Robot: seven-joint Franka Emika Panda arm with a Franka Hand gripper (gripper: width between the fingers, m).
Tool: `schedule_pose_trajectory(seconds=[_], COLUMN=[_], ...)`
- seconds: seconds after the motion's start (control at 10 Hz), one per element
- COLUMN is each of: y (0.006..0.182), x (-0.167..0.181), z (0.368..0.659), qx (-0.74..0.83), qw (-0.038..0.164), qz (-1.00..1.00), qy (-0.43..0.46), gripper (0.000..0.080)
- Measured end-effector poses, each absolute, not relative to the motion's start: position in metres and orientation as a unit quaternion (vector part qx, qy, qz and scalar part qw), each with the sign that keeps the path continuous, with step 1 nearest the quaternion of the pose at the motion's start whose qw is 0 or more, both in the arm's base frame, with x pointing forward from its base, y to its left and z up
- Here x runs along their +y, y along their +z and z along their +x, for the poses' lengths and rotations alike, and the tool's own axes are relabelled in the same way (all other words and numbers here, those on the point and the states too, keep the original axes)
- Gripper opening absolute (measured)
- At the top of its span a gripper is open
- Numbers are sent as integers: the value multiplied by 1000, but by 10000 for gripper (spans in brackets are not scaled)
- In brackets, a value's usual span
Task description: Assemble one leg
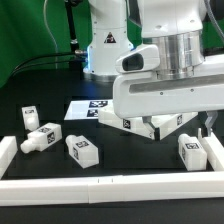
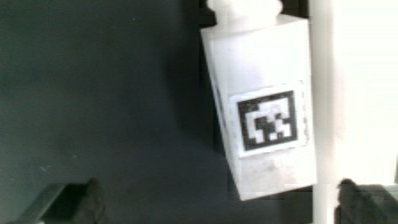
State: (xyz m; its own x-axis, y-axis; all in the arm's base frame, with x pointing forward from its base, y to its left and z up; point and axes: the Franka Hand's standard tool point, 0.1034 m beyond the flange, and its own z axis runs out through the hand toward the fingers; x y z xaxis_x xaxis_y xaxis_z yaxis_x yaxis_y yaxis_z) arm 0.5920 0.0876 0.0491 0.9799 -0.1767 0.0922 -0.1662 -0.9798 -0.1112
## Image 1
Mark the white tag sheet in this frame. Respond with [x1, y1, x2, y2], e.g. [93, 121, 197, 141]
[64, 99, 112, 120]

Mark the white cable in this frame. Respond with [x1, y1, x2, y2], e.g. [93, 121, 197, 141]
[43, 0, 60, 70]

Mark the black camera pole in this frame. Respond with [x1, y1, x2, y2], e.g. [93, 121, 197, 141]
[64, 0, 83, 70]

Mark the white square tabletop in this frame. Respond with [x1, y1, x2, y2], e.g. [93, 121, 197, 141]
[98, 104, 198, 141]

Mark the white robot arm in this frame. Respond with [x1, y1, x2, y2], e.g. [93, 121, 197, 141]
[87, 0, 224, 136]

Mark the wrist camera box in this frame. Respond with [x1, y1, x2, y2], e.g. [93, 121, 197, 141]
[115, 44, 160, 73]

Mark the black cable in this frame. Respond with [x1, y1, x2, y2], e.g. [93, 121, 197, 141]
[9, 51, 88, 79]

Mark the white U-shaped fence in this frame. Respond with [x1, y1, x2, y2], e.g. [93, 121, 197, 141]
[0, 127, 224, 207]

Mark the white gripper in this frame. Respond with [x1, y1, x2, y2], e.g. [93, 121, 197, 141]
[113, 55, 224, 139]

